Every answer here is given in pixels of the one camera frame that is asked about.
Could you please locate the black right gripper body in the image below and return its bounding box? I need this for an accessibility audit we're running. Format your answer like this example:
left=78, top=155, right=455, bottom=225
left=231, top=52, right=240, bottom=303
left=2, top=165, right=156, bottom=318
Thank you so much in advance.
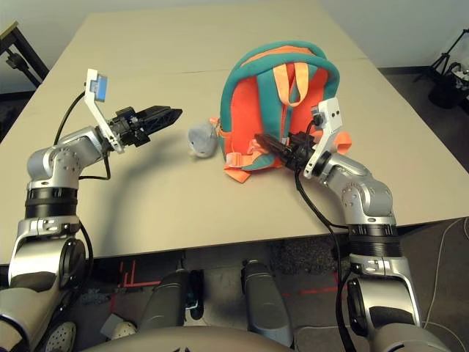
left=280, top=131, right=320, bottom=173

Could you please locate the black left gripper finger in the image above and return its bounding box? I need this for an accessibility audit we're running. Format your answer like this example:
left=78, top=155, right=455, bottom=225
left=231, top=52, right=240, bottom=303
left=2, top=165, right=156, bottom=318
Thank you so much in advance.
left=137, top=106, right=184, bottom=118
left=141, top=113, right=183, bottom=135

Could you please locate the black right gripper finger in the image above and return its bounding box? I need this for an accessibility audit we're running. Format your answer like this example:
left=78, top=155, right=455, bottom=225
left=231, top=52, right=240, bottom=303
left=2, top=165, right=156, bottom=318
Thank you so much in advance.
left=253, top=133, right=291, bottom=152
left=256, top=140, right=292, bottom=163

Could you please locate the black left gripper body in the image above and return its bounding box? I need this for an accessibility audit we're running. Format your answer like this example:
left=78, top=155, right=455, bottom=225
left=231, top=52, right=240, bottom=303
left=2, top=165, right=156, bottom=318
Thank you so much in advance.
left=106, top=106, right=151, bottom=148

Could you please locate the orange and teal backpack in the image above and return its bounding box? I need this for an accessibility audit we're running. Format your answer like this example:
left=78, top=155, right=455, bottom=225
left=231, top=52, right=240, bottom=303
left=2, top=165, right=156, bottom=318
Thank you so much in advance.
left=219, top=39, right=352, bottom=184

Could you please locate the grey-blue plush pendant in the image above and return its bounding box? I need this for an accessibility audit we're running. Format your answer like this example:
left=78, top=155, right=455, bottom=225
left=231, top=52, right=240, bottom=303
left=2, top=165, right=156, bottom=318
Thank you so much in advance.
left=187, top=116, right=221, bottom=159

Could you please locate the black-framed wooden side table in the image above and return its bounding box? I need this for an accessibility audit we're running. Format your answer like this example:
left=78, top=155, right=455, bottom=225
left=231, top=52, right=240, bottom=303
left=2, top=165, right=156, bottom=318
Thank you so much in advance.
left=0, top=20, right=51, bottom=89

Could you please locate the black clamp with pole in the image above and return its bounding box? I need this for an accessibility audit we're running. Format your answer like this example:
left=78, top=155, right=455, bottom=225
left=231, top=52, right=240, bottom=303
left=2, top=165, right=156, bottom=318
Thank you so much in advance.
left=5, top=51, right=25, bottom=70

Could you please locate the grey right robot leg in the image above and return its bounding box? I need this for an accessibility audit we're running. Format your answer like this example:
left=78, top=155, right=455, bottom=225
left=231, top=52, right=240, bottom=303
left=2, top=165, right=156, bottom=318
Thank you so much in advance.
left=240, top=259, right=294, bottom=348

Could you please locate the grey robot leg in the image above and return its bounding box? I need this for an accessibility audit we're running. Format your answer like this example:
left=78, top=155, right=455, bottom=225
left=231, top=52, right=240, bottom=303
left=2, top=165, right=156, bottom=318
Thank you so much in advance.
left=141, top=258, right=206, bottom=327
left=240, top=259, right=294, bottom=348

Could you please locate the black bin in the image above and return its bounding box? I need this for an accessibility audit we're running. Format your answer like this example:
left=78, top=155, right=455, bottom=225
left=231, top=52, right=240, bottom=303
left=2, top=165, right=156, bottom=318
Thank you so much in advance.
left=427, top=62, right=469, bottom=110

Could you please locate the grey left robot leg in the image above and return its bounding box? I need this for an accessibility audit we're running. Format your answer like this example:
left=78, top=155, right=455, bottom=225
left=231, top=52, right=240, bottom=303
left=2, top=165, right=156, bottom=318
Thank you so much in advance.
left=141, top=258, right=206, bottom=327

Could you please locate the black tripod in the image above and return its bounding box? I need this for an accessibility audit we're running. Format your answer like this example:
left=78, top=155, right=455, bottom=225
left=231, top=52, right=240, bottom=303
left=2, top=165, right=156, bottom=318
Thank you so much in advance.
left=413, top=29, right=469, bottom=84

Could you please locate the grey floor mat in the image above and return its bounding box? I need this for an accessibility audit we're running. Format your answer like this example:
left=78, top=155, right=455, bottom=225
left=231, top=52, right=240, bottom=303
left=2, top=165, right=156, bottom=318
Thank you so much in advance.
left=292, top=324, right=352, bottom=352

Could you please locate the grey paper sheet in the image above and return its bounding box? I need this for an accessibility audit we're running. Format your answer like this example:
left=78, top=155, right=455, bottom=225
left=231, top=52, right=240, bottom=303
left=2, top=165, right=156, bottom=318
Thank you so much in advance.
left=100, top=313, right=124, bottom=338

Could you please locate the white perforated clog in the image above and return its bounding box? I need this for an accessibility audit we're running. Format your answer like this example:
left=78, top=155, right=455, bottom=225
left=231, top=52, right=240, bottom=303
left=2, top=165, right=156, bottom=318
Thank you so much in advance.
left=109, top=320, right=139, bottom=340
left=45, top=321, right=77, bottom=352

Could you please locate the grey robot torso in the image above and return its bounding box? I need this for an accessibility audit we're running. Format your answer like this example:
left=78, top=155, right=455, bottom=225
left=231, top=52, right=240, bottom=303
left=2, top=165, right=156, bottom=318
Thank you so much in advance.
left=82, top=326, right=294, bottom=352

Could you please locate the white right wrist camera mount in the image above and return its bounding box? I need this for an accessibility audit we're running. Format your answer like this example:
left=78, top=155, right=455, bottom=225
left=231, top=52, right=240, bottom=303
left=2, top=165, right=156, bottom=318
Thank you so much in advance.
left=302, top=97, right=344, bottom=180

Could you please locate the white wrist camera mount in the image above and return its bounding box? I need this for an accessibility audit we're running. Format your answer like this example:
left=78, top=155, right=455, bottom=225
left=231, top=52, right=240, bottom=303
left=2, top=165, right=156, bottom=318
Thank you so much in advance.
left=302, top=97, right=344, bottom=180
left=84, top=67, right=126, bottom=154

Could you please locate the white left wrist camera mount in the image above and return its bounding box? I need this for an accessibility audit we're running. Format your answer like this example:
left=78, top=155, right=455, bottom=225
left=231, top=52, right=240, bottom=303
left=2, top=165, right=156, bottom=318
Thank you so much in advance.
left=84, top=67, right=126, bottom=154

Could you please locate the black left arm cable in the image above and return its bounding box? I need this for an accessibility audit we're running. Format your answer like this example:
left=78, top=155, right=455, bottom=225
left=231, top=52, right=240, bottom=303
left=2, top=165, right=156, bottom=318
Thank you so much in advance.
left=53, top=91, right=113, bottom=331

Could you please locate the thin white floor cable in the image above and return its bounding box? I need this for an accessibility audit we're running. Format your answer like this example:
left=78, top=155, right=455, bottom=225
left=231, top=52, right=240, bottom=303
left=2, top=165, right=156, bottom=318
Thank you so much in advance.
left=421, top=216, right=469, bottom=334

